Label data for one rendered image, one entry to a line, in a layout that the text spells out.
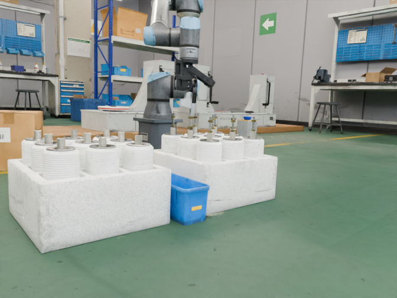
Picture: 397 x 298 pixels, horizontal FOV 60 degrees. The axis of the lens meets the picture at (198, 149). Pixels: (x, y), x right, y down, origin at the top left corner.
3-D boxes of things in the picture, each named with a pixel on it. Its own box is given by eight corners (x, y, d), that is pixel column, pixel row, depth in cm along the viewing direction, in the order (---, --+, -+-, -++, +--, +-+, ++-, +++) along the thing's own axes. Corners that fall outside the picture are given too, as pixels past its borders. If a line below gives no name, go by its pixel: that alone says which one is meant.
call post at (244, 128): (233, 182, 171) (237, 120, 166) (243, 180, 175) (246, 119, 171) (244, 185, 165) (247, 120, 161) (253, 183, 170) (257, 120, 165)
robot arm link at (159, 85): (147, 98, 179) (147, 71, 177) (173, 99, 180) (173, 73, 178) (145, 98, 167) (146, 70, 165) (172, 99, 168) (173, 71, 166)
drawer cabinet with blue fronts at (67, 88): (48, 116, 650) (47, 79, 641) (72, 116, 682) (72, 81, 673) (60, 118, 608) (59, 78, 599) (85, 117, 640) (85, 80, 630)
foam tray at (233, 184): (146, 190, 149) (147, 149, 146) (213, 180, 173) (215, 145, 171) (204, 215, 119) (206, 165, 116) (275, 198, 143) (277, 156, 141)
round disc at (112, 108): (92, 110, 340) (92, 104, 339) (119, 110, 360) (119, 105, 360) (107, 112, 318) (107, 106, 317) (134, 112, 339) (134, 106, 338)
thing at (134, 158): (117, 198, 111) (117, 143, 108) (143, 194, 117) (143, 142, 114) (131, 206, 103) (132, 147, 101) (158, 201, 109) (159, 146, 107)
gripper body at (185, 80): (173, 91, 135) (174, 60, 133) (195, 92, 137) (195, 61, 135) (176, 91, 128) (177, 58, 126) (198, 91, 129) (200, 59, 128)
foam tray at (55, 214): (9, 211, 115) (7, 159, 113) (116, 195, 140) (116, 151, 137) (41, 254, 85) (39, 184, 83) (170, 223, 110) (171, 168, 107)
